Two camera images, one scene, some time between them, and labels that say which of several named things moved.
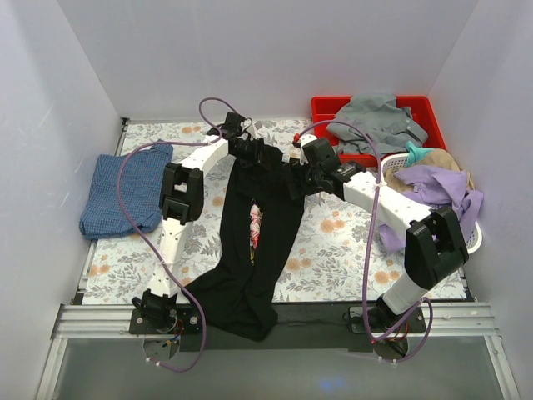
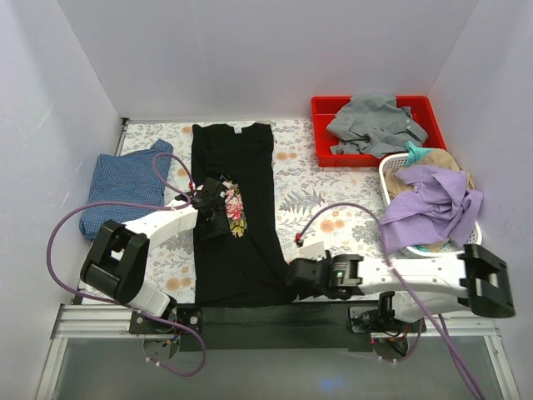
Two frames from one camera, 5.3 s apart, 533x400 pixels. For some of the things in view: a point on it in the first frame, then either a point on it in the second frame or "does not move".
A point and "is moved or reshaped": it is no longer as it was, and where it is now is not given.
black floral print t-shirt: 261,197 is moved or reshaped
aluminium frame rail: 91,320 does not move
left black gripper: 253,151 to 217,225
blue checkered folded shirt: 142,181 does not move
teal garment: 415,153 does not move
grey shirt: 390,127 does not move
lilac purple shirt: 437,187 does not move
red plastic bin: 325,108 does not move
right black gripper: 306,177 to 297,277
